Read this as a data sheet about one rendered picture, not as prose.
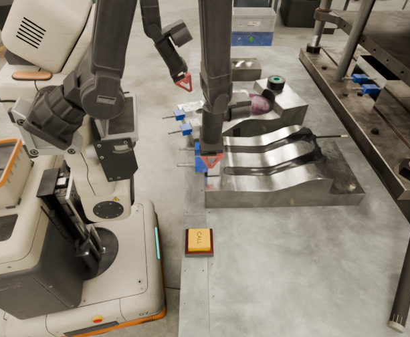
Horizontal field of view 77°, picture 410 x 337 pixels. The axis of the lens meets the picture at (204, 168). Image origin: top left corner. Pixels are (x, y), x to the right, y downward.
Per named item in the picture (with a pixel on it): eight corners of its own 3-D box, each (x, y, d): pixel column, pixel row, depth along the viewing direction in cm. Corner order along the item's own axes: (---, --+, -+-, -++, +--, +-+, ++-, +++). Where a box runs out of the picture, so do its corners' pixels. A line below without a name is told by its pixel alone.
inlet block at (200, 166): (177, 176, 81) (176, 164, 77) (177, 164, 84) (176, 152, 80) (219, 175, 82) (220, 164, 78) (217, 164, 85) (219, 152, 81)
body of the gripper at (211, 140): (220, 131, 78) (222, 110, 73) (224, 154, 71) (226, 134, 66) (198, 131, 78) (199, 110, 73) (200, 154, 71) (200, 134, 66)
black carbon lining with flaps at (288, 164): (223, 180, 83) (225, 158, 77) (220, 147, 95) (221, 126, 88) (330, 178, 84) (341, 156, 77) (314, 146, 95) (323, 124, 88)
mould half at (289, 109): (194, 149, 104) (193, 127, 96) (178, 115, 121) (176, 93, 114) (301, 126, 115) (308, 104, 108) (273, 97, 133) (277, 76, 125)
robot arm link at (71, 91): (57, 85, 51) (58, 103, 48) (91, 50, 48) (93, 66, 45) (97, 108, 58) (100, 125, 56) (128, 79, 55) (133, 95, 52)
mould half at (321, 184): (205, 208, 84) (205, 180, 74) (203, 154, 102) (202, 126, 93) (358, 205, 85) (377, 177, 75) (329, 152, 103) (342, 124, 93)
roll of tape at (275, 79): (271, 91, 115) (272, 84, 112) (263, 83, 120) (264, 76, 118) (287, 89, 116) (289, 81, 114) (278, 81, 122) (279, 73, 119)
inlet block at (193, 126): (170, 142, 103) (168, 131, 99) (167, 134, 106) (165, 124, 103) (201, 135, 106) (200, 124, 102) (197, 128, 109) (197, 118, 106)
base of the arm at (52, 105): (36, 94, 55) (21, 128, 47) (59, 69, 52) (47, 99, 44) (73, 118, 60) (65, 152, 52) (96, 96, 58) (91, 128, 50)
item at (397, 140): (396, 200, 96) (407, 187, 91) (298, 56, 187) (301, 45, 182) (617, 195, 97) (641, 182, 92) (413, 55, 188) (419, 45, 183)
